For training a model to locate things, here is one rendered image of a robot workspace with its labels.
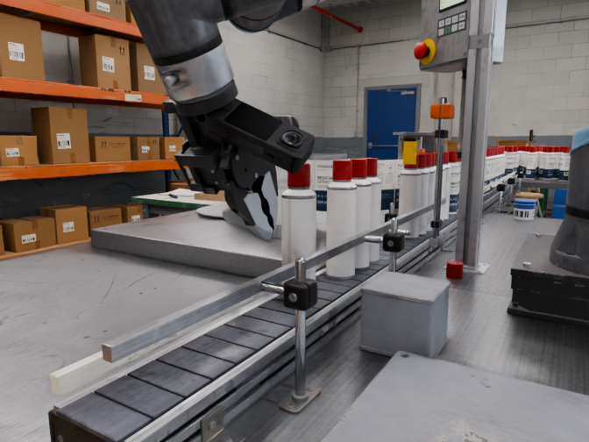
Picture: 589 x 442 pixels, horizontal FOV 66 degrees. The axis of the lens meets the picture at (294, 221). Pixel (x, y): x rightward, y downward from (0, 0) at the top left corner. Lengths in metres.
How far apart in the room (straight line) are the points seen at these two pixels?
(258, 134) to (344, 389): 0.31
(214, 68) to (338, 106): 9.21
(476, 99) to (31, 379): 0.94
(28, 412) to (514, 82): 8.49
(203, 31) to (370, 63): 9.03
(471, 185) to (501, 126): 7.62
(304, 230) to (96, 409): 0.35
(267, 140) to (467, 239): 0.70
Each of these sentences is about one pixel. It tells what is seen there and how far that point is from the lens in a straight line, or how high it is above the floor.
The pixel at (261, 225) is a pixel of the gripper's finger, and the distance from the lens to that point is 0.58.
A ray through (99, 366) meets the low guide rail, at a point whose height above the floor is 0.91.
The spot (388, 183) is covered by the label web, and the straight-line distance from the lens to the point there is 1.36.
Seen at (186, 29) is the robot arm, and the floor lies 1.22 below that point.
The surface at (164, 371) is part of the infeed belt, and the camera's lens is 0.52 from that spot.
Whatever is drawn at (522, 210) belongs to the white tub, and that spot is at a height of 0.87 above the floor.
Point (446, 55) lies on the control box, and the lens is 1.14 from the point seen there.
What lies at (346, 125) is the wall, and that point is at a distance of 9.58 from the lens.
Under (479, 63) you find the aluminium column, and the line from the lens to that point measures 1.09.
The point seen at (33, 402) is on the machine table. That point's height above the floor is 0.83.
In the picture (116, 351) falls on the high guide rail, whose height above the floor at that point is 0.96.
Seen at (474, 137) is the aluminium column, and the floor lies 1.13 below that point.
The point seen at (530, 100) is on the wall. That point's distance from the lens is 8.67.
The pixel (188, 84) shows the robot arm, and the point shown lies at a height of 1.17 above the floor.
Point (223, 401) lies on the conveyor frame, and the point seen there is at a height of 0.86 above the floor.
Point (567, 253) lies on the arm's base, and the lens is 0.87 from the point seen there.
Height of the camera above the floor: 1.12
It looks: 10 degrees down
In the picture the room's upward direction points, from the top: straight up
